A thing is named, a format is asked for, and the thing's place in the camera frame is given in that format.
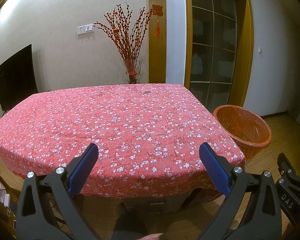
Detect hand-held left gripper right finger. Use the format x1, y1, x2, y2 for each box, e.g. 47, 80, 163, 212
199, 142, 283, 240

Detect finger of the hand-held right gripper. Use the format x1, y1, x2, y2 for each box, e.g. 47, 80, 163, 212
277, 152, 300, 184

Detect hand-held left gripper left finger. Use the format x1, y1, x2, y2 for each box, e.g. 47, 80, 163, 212
16, 143, 99, 240

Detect orange lattice waste basket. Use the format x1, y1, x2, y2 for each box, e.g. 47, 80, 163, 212
212, 104, 272, 161

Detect person's left hand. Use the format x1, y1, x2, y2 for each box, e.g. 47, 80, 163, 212
142, 233, 164, 240

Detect red floral tablecloth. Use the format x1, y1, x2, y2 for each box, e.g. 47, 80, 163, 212
0, 82, 246, 200

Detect clear glass vase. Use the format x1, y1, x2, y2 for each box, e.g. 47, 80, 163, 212
124, 59, 143, 84

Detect black television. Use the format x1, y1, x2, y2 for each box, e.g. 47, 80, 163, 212
0, 44, 39, 112

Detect red berry branch bouquet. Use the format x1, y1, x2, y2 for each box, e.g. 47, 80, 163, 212
92, 2, 153, 64

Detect red hanging tassel decoration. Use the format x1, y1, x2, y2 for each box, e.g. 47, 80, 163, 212
151, 4, 164, 38

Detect glass door with wooden frame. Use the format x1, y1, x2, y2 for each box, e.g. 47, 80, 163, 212
184, 0, 255, 114

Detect white wall outlet panel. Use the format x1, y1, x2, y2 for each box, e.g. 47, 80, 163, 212
77, 24, 95, 35

